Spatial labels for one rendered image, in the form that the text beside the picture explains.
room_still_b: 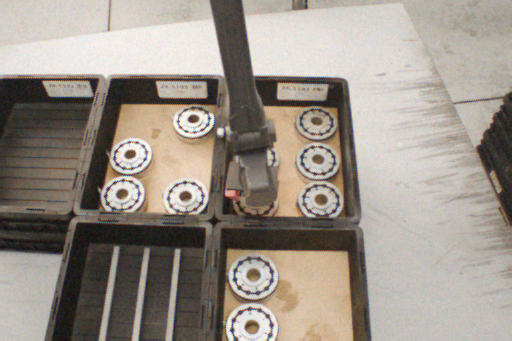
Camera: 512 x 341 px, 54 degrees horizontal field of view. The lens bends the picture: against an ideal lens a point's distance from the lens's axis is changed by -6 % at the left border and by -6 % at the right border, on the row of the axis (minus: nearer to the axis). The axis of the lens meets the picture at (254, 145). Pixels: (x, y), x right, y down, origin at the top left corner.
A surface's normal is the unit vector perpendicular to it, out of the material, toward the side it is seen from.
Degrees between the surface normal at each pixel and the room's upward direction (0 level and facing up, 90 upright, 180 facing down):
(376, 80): 0
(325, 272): 0
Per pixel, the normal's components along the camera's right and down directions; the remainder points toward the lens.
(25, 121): 0.00, -0.58
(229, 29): 0.14, 0.71
